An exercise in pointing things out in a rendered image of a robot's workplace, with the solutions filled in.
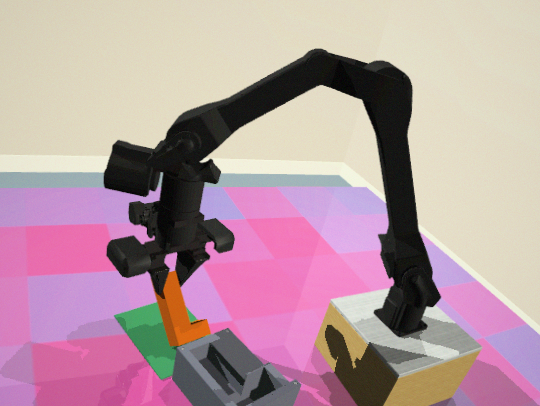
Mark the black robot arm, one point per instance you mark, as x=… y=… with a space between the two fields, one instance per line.
x=386 y=93

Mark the orange l-shaped part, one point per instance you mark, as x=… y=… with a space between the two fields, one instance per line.
x=175 y=316

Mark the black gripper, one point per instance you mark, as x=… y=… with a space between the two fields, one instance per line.
x=183 y=232

